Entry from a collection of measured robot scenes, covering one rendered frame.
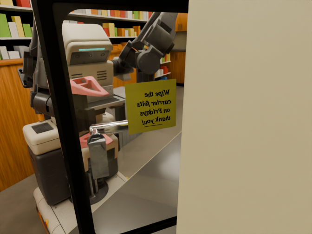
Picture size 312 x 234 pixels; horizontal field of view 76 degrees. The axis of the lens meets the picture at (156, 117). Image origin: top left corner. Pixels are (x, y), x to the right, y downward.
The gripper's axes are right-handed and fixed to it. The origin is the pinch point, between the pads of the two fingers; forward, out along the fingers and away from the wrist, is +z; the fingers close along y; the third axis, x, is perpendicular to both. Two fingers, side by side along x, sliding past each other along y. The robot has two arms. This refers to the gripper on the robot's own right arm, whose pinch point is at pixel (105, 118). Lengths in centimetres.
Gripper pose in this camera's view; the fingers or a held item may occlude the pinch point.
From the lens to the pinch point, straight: 39.4
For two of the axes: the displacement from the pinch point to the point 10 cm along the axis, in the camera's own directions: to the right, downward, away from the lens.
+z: 8.5, 2.0, -4.8
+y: 0.1, -9.3, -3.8
